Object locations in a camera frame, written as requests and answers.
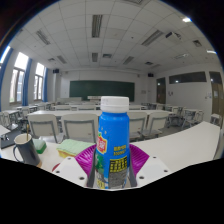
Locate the dark green blackboard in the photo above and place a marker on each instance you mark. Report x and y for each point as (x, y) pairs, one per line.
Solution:
(100, 90)

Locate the white classroom chairs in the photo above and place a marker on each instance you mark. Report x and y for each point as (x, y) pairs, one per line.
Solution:
(78, 128)

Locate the black laptop sleeve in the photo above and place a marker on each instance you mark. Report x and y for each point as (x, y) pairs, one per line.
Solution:
(8, 138)

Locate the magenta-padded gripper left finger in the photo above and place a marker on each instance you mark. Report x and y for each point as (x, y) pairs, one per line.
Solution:
(71, 170)

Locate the ceiling projector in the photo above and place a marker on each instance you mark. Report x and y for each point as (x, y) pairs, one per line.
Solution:
(173, 35)

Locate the dark grey mug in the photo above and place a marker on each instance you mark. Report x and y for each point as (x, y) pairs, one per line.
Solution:
(28, 150)

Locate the ceiling light panels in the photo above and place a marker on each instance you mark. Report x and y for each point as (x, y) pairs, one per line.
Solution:
(96, 25)

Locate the white classroom desks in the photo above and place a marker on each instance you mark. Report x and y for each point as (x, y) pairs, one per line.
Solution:
(63, 112)

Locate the large classroom window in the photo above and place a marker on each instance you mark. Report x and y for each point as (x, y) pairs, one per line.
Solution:
(18, 78)

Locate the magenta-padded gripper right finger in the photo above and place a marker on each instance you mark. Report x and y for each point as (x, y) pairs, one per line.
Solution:
(150, 170)

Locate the dark wooden door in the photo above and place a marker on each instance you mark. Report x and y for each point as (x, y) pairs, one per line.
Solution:
(161, 90)

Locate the wooden stir stick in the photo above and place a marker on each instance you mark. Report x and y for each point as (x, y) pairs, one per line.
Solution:
(27, 131)

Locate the small classroom window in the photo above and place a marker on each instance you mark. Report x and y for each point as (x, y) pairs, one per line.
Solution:
(39, 81)

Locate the blue drink bottle white cap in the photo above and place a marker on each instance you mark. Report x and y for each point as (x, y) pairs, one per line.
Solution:
(112, 140)

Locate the flat round red coaster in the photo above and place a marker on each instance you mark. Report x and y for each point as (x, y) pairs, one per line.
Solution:
(56, 166)

